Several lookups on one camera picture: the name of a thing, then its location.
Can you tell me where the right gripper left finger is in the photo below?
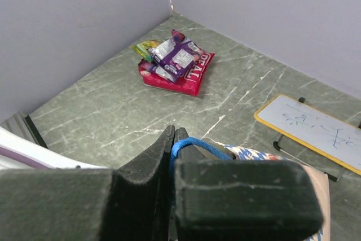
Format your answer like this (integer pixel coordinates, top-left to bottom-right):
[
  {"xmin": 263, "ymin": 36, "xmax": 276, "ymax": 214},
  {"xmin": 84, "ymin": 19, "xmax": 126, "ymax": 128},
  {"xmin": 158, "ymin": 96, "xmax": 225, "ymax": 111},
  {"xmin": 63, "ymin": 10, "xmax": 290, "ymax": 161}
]
[{"xmin": 1, "ymin": 126, "xmax": 175, "ymax": 240}]

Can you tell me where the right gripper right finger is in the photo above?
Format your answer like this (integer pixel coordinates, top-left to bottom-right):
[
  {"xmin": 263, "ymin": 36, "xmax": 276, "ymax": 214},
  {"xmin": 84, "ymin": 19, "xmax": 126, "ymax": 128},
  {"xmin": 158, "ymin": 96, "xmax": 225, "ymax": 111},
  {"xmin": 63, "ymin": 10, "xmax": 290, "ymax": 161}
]
[{"xmin": 169, "ymin": 126, "xmax": 325, "ymax": 241}]

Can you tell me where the blue checkered paper bag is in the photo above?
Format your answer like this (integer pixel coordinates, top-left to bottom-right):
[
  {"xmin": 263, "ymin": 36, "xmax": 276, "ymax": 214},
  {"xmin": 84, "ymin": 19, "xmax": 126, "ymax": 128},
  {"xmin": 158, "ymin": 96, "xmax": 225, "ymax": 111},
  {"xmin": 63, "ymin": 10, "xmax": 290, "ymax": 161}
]
[{"xmin": 169, "ymin": 136, "xmax": 331, "ymax": 241}]

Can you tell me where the red Real chips bag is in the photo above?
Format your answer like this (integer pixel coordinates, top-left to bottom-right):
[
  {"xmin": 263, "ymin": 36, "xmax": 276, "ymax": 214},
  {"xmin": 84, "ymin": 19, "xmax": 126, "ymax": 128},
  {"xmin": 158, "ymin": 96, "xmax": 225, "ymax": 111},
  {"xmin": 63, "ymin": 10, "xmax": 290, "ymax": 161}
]
[{"xmin": 138, "ymin": 52, "xmax": 215, "ymax": 97}]

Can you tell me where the purple snack packet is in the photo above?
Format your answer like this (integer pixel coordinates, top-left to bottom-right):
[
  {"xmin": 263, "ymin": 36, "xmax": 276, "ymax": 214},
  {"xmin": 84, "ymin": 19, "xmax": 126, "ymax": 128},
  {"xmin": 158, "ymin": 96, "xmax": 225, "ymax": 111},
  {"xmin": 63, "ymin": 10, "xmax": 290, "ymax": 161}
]
[
  {"xmin": 138, "ymin": 59, "xmax": 177, "ymax": 83},
  {"xmin": 147, "ymin": 29, "xmax": 205, "ymax": 78}
]

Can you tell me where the green Fox's candy bag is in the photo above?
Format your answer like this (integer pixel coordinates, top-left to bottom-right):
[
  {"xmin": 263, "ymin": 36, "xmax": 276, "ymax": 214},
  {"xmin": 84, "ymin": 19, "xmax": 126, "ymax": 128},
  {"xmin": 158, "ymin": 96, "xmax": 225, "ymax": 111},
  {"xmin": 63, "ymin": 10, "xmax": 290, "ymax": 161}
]
[{"xmin": 131, "ymin": 40, "xmax": 162, "ymax": 62}]

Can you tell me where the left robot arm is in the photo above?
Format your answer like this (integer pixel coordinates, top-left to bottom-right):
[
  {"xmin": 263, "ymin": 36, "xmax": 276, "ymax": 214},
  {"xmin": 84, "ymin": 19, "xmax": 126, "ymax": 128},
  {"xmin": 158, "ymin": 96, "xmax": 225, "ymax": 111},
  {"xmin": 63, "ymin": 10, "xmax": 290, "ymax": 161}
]
[{"xmin": 1, "ymin": 128, "xmax": 105, "ymax": 170}]

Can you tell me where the small yellow-framed whiteboard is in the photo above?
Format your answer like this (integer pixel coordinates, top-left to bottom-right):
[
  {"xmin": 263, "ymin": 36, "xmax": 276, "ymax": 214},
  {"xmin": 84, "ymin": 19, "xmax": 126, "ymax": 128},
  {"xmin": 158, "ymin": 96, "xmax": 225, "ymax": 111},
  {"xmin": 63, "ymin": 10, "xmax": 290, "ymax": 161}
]
[{"xmin": 254, "ymin": 94, "xmax": 360, "ymax": 182}]

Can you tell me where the aluminium frame rail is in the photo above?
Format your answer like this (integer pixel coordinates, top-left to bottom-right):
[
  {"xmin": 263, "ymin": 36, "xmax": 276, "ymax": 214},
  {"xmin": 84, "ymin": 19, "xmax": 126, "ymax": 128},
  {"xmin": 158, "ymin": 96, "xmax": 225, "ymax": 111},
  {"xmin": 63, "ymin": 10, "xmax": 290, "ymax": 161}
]
[{"xmin": 1, "ymin": 112, "xmax": 48, "ymax": 148}]

